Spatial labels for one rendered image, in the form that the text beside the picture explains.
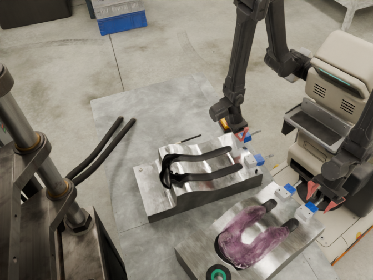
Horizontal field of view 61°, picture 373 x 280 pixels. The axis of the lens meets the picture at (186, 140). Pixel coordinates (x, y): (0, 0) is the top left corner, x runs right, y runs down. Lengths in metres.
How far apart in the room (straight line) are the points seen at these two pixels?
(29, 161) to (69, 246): 0.50
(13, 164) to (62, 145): 1.91
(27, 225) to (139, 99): 0.96
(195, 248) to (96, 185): 1.51
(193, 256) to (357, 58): 0.84
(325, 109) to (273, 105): 1.69
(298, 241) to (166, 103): 1.00
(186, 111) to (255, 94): 1.48
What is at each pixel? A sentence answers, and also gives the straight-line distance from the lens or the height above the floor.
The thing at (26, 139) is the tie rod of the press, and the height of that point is 1.33.
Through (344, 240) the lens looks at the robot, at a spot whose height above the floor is 0.27.
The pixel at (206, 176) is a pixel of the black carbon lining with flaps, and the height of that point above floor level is 0.88.
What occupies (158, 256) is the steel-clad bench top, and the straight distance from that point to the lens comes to 1.26.
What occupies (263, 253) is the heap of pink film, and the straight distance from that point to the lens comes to 1.16.
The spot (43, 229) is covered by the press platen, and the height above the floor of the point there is 1.04.
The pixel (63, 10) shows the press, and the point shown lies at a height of 0.11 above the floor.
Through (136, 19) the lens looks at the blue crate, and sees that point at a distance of 4.25.
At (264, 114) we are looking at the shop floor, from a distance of 2.90.
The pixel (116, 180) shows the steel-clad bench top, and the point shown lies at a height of 0.80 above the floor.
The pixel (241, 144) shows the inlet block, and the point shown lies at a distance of 1.39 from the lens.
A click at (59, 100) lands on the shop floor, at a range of 3.39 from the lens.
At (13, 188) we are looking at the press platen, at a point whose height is 1.29.
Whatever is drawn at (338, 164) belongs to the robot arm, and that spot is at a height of 1.22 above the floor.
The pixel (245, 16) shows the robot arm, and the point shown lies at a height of 1.51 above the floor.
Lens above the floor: 1.96
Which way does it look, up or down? 47 degrees down
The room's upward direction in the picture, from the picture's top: 5 degrees counter-clockwise
